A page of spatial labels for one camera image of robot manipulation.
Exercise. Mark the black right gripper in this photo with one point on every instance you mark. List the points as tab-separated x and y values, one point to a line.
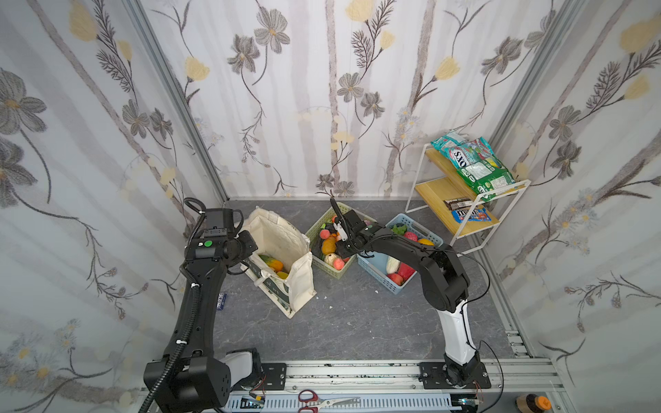
346	230

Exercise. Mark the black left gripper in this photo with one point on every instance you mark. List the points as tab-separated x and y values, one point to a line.
247	245

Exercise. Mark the light green plastic basket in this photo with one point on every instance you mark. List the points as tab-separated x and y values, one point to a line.
323	238

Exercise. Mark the light blue plastic basket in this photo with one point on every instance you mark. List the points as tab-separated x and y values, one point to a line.
399	248

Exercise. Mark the pink toy peach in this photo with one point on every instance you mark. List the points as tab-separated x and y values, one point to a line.
338	264

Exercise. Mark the green orange toy mango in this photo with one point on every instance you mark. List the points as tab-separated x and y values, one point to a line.
276	265

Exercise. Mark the cream canvas grocery bag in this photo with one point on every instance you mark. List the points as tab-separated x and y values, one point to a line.
278	238

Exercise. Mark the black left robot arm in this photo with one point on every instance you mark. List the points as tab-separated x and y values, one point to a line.
188	378

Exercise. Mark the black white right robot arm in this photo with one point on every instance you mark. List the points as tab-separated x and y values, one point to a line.
444	281

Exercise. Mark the brown candy bag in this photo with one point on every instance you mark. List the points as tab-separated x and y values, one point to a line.
457	204

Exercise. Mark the green snack bag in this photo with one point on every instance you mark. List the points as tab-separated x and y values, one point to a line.
476	164

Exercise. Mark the beige toy garlic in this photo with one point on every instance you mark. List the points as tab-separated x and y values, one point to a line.
330	259

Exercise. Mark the blue playing cards box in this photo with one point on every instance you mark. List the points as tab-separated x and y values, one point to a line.
222	299

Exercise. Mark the pink red toy strawberry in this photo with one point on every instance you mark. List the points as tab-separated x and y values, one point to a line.
411	236

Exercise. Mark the white metal wooden shelf rack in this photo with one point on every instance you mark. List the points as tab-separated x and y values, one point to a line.
431	194

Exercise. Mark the red handled scissors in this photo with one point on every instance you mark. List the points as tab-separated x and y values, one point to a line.
312	402

